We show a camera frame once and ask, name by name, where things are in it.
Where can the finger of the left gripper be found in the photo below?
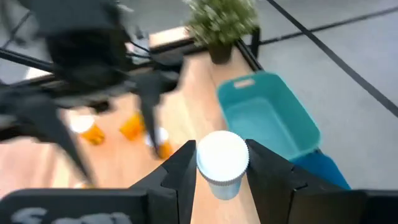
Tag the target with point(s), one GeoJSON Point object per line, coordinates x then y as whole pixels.
{"type": "Point", "coordinates": [150, 102]}
{"type": "Point", "coordinates": [28, 115]}

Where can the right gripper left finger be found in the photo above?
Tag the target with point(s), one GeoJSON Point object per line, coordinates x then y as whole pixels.
{"type": "Point", "coordinates": [174, 193]}

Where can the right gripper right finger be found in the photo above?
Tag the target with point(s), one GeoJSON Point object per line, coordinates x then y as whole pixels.
{"type": "Point", "coordinates": [273, 193]}

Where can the blue translucent pill bottle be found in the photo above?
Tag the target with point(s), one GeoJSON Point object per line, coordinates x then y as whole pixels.
{"type": "Point", "coordinates": [222, 155]}

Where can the amber pill bottle white cap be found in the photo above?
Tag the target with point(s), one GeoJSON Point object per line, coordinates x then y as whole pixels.
{"type": "Point", "coordinates": [132, 127]}
{"type": "Point", "coordinates": [82, 123]}
{"type": "Point", "coordinates": [164, 149]}
{"type": "Point", "coordinates": [84, 186]}

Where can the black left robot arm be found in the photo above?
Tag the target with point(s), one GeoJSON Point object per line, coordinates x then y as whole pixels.
{"type": "Point", "coordinates": [71, 15]}

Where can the blue plastic bin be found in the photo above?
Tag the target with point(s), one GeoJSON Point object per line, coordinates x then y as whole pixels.
{"type": "Point", "coordinates": [323, 169]}

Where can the teal plastic bin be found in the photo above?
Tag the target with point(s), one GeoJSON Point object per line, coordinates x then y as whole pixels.
{"type": "Point", "coordinates": [270, 124]}

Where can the green potted plant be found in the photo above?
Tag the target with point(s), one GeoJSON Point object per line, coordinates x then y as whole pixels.
{"type": "Point", "coordinates": [220, 21]}

